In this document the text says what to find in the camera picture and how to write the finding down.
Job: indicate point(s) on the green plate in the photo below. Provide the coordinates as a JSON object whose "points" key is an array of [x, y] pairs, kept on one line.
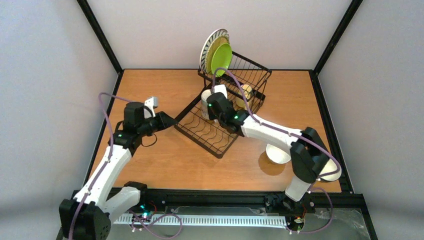
{"points": [[221, 59]]}

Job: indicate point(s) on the black corner post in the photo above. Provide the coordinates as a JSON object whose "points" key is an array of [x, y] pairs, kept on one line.
{"points": [[92, 20], [337, 35]]}

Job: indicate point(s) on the black wire dish rack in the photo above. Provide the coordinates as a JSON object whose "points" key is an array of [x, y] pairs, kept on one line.
{"points": [[215, 126]]}

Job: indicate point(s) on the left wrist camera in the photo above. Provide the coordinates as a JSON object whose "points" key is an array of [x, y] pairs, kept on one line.
{"points": [[150, 105]]}

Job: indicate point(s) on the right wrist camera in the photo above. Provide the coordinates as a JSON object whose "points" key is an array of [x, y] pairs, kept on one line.
{"points": [[221, 88]]}

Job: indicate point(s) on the right black corner post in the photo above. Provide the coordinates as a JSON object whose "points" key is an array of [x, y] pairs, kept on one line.
{"points": [[337, 35]]}

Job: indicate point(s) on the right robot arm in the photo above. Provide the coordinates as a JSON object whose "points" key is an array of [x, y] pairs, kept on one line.
{"points": [[309, 158]]}

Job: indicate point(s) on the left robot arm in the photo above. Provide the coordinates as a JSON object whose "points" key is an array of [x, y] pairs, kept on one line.
{"points": [[106, 175]]}

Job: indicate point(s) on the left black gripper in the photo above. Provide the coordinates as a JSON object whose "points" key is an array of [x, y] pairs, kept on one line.
{"points": [[159, 120]]}

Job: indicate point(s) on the black aluminium base frame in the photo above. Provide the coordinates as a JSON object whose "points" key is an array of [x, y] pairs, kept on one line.
{"points": [[162, 200]]}

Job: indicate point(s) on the blue striped white plate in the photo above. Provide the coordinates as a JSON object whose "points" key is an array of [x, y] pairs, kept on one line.
{"points": [[219, 33]]}

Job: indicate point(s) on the left black corner post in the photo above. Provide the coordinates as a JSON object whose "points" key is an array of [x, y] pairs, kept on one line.
{"points": [[92, 20]]}

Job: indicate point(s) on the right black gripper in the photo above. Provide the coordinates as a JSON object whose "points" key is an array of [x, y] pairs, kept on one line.
{"points": [[212, 102]]}

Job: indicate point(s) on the white slotted cable duct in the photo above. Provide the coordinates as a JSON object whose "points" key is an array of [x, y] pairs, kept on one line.
{"points": [[224, 221]]}

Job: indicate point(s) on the tall seashell mug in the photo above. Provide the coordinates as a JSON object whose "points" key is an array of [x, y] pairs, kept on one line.
{"points": [[204, 104]]}

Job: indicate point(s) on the yellow handled white mug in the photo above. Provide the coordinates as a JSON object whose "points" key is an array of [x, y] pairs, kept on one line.
{"points": [[245, 95]]}

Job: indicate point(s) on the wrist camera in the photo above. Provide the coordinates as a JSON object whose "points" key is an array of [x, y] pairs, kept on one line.
{"points": [[221, 88], [150, 105]]}

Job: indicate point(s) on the white bowl with dark base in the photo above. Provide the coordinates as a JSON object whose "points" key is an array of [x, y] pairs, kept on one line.
{"points": [[331, 171]]}

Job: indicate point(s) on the woven bamboo tray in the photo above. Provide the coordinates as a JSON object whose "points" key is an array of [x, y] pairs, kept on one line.
{"points": [[212, 49]]}

